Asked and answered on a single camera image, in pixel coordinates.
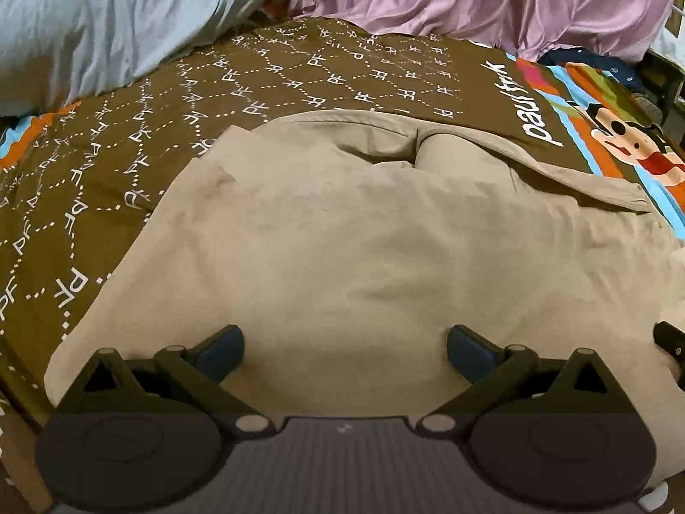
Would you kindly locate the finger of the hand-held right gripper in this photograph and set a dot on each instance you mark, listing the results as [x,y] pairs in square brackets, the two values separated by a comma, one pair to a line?
[670,340]

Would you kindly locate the dark blue cloth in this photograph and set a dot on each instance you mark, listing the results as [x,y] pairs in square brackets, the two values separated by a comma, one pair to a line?
[594,61]

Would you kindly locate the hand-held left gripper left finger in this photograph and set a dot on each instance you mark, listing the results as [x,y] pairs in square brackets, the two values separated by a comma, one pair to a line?
[222,353]

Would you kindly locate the black metal frame table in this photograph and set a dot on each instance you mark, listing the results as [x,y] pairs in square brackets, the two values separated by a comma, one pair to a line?
[663,85]

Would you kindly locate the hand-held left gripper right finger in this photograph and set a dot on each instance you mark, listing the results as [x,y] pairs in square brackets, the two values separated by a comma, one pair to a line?
[466,350]

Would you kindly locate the grey shoe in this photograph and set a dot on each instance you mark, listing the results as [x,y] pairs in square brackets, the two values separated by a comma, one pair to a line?
[648,104]

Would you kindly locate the beige hoodie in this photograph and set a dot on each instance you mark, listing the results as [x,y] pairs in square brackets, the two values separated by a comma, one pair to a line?
[374,257]

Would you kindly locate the light blue quilt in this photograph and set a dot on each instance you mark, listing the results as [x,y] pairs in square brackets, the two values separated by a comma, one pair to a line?
[107,16]

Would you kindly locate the brown cartoon printed bed sheet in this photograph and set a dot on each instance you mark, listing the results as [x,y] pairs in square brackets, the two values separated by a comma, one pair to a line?
[160,171]

